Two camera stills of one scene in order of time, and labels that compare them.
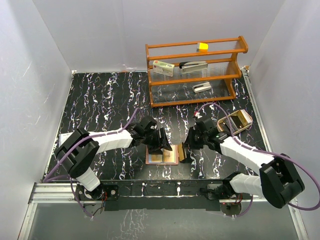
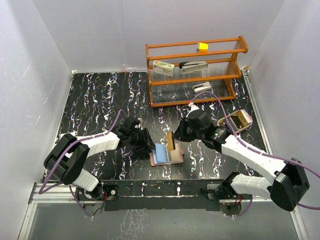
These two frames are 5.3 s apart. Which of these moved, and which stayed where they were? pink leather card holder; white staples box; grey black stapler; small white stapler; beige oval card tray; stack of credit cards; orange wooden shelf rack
Moved: pink leather card holder
Stayed: small white stapler; white staples box; stack of credit cards; grey black stapler; beige oval card tray; orange wooden shelf rack
